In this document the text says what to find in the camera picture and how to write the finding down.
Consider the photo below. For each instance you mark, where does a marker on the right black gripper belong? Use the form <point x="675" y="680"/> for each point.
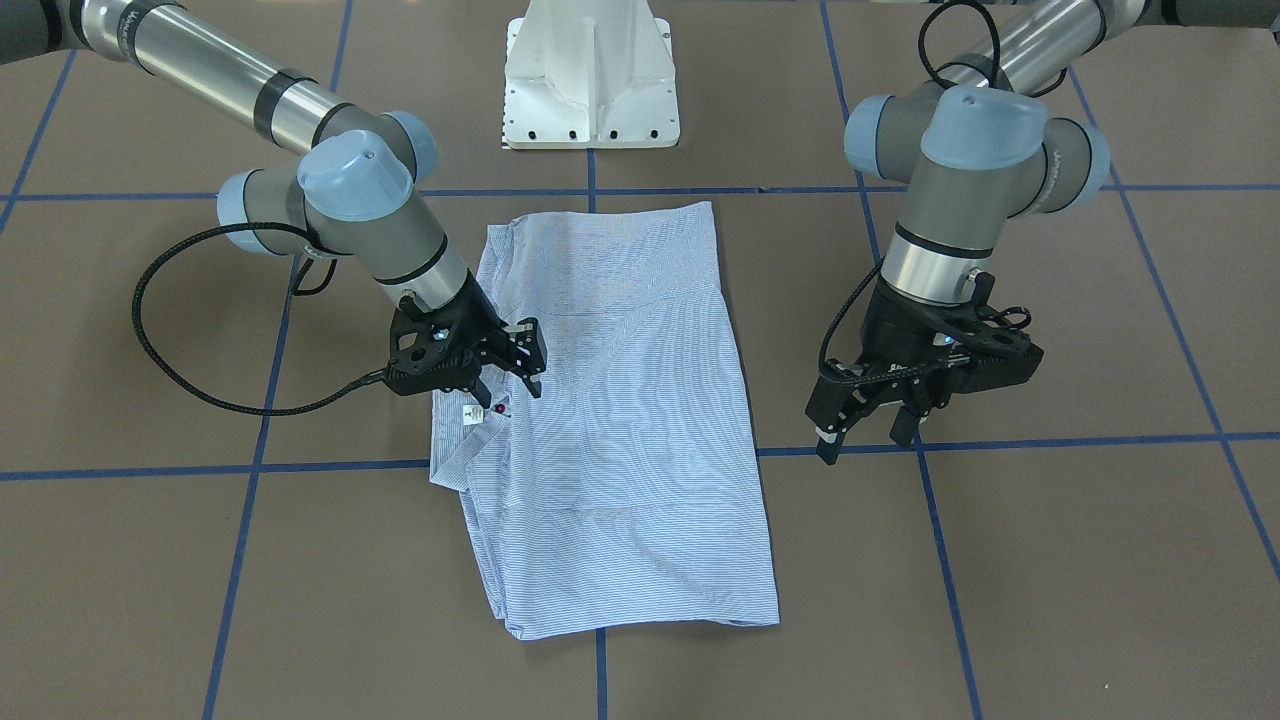
<point x="482" y="316"/>

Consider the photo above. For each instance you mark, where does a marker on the light blue striped shirt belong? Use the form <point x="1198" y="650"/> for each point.
<point x="629" y="492"/>

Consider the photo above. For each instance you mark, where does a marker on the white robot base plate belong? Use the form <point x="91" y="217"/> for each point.
<point x="590" y="75"/>

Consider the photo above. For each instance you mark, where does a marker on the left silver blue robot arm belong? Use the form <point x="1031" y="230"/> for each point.
<point x="975" y="146"/>

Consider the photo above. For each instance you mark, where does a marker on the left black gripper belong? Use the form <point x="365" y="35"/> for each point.
<point x="893" y="333"/>

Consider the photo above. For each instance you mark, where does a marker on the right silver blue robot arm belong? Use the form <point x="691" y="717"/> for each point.
<point x="346" y="189"/>

